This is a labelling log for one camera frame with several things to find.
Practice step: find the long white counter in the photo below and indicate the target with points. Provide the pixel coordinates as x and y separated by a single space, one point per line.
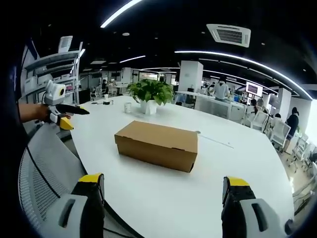
210 104

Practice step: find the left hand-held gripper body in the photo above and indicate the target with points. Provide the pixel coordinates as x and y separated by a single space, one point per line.
53 95

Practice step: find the white storage bin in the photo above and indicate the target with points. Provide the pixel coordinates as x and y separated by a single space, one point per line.
30 83

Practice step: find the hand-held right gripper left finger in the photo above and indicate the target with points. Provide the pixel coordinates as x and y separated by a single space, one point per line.
74 213

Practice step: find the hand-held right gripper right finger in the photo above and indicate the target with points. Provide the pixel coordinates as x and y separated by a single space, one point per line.
250 215

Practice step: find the grey mesh office chair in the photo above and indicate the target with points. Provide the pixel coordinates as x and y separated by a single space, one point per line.
49 168

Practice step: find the white cup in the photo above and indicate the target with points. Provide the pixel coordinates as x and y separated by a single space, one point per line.
127 107

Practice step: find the white ceiling air conditioner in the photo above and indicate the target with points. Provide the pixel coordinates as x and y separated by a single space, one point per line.
229 34

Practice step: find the brown cardboard shoe box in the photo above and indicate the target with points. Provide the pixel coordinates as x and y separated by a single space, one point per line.
158 146

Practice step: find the green potted plant white pot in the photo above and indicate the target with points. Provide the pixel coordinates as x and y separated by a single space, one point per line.
149 95

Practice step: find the white office chair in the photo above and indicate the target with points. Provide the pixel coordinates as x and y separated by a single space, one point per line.
258 120
281 135

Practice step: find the long ceiling light strip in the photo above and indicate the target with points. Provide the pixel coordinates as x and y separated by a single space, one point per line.
247 64
119 13

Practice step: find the grey metal shelf rack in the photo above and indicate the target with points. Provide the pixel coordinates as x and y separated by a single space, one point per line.
53 72

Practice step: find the wall monitor screen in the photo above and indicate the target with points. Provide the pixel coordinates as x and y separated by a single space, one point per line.
254 89

